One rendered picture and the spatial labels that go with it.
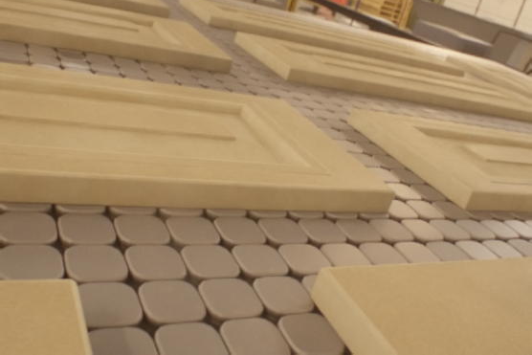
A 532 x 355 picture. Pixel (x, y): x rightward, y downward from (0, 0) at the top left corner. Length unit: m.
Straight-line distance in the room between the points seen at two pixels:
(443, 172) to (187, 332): 0.32
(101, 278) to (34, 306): 0.06
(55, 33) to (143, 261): 0.38
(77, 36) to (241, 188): 0.33
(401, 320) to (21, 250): 0.18
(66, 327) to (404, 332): 0.14
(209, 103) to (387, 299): 0.27
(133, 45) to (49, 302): 0.45
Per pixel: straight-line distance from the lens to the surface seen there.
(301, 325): 0.27
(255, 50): 0.81
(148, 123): 0.40
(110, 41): 0.62
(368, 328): 0.25
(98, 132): 0.37
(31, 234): 0.29
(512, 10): 13.52
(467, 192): 0.48
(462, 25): 6.99
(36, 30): 0.61
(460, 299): 0.31
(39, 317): 0.21
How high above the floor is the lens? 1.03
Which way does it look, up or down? 20 degrees down
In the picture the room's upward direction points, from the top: 16 degrees clockwise
